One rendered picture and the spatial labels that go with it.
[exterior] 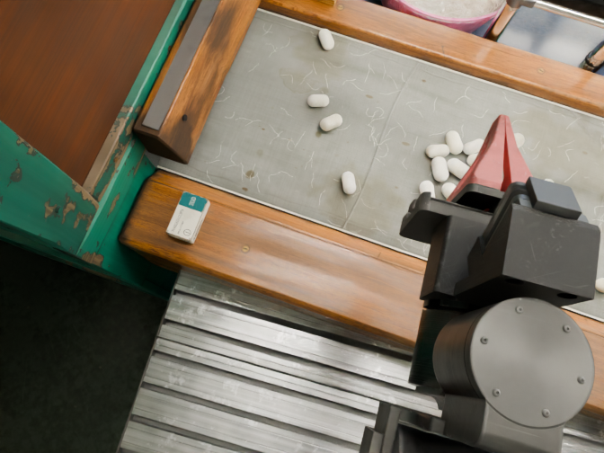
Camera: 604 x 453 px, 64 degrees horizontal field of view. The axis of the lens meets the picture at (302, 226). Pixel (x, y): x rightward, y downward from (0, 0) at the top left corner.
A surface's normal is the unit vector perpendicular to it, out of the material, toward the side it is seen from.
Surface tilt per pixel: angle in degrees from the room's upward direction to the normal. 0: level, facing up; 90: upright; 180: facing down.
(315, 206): 0
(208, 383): 0
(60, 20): 90
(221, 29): 67
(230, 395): 0
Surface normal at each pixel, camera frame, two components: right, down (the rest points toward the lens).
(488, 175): 0.12, -0.60
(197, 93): 0.88, 0.20
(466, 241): 0.03, -0.29
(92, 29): 0.94, 0.32
